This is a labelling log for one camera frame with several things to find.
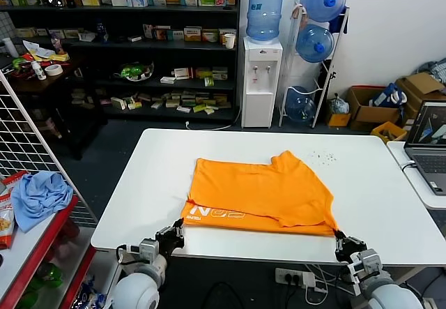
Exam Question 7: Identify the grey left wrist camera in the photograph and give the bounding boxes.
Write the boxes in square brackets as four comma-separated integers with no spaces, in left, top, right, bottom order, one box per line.
[138,238,160,264]

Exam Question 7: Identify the dark blue bottle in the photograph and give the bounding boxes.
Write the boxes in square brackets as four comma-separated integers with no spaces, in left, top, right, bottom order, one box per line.
[95,22,109,43]

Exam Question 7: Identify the white metal jug rack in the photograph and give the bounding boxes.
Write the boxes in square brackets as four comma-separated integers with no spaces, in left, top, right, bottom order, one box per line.
[277,0,350,129]

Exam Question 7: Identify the orange t-shirt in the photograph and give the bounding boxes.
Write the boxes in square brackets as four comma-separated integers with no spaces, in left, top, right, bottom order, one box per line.
[180,150,339,237]

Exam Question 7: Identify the open cardboard box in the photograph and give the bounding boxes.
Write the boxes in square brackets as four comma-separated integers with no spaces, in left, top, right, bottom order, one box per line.
[346,85,401,130]

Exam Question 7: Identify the dark wooden table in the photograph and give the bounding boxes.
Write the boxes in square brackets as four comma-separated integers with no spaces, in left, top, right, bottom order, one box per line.
[0,52,109,160]

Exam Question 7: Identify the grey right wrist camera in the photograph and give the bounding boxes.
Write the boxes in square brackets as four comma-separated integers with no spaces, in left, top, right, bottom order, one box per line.
[349,248,383,282]

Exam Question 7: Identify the grey laptop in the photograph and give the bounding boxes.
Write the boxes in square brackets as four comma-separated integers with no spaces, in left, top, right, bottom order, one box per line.
[403,99,446,197]

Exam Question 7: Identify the grey plastic bag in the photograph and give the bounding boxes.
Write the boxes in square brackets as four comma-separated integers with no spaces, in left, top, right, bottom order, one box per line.
[329,94,349,114]

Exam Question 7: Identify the blue water jug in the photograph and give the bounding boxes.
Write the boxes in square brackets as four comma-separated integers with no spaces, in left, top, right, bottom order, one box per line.
[285,85,317,123]
[246,0,285,43]
[300,0,347,22]
[295,23,335,63]

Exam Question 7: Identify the white water dispenser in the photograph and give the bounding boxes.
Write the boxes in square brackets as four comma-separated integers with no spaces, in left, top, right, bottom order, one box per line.
[241,36,283,128]

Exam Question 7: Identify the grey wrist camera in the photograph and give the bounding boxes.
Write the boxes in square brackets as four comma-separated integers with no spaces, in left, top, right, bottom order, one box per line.
[138,238,160,264]
[349,248,383,282]

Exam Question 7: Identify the white power strip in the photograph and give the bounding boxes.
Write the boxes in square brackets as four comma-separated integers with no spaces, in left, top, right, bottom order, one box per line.
[275,267,316,287]

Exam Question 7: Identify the blue bag white handles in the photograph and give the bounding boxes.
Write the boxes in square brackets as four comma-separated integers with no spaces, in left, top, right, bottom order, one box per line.
[369,82,408,107]

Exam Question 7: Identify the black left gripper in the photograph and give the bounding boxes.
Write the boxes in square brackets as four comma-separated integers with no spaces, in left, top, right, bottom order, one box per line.
[155,218,186,258]

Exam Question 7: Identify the purple snack bottle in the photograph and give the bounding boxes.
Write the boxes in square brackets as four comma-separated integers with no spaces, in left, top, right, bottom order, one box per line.
[50,33,66,55]

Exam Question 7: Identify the red and white cart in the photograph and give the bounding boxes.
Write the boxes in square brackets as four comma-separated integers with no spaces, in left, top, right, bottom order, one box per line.
[0,195,98,309]

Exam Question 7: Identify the green plastic bottle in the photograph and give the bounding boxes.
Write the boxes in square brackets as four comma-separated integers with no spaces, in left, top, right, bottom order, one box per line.
[33,262,66,291]

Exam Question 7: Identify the closed brown cardboard box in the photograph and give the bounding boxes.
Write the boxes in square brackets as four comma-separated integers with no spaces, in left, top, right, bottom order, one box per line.
[395,72,446,121]

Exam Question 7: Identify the red white snack bag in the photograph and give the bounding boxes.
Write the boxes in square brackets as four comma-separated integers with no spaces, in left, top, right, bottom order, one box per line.
[0,171,29,198]

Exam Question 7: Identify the small yellow box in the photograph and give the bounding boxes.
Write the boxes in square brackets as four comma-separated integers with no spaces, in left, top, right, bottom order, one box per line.
[325,112,351,128]

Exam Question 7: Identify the striped clothes pile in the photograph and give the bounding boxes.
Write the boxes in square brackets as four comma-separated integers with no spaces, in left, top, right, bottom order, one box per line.
[416,57,446,83]

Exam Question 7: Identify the white cylinder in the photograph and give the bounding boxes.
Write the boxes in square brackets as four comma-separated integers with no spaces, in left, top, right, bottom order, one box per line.
[1,37,18,59]

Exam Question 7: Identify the green fruit bowl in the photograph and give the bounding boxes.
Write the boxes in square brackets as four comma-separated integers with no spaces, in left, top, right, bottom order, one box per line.
[113,61,155,82]

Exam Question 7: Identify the crumpled light blue cloth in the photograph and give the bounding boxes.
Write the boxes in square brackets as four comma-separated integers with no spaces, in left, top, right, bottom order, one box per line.
[10,170,74,233]

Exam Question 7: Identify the blue patterned bag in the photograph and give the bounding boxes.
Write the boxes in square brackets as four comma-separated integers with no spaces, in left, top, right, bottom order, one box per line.
[71,273,107,309]

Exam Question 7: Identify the black shelving unit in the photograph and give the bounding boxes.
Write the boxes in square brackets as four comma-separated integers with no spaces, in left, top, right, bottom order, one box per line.
[0,0,242,121]

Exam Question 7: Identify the beige hanging pump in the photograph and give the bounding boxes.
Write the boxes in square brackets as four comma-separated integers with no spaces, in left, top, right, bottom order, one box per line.
[291,3,308,24]

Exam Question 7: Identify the orange yellow medicine box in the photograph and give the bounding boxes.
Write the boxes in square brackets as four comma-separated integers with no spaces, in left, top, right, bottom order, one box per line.
[183,26,203,42]

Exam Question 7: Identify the small white side table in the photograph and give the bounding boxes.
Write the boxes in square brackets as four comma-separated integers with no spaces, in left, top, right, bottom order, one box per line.
[386,140,446,211]

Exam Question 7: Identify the white charger cable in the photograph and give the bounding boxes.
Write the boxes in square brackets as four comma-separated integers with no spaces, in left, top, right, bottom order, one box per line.
[305,285,330,306]

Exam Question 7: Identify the orange chips bag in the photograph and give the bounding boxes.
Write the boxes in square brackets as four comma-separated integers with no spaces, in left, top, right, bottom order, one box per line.
[0,200,17,250]

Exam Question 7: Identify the white floor cable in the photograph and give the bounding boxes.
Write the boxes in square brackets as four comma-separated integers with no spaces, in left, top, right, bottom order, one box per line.
[184,106,243,130]

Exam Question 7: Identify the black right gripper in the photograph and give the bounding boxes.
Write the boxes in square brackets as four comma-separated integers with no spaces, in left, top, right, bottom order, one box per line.
[334,230,367,264]

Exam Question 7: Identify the white wire grid panel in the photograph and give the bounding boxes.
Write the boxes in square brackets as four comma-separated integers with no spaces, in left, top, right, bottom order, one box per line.
[0,70,98,226]

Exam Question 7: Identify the yellow plastic crate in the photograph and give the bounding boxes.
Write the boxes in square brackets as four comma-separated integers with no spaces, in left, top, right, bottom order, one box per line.
[370,121,408,145]

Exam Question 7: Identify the small white bottle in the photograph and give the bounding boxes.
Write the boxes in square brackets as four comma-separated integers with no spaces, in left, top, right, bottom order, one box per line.
[31,61,47,81]

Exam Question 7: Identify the large white table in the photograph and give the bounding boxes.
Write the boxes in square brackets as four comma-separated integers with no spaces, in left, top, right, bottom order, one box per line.
[90,128,440,289]

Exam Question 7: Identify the yellow white paper pile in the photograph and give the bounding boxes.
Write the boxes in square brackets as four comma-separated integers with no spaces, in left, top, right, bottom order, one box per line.
[22,39,70,62]

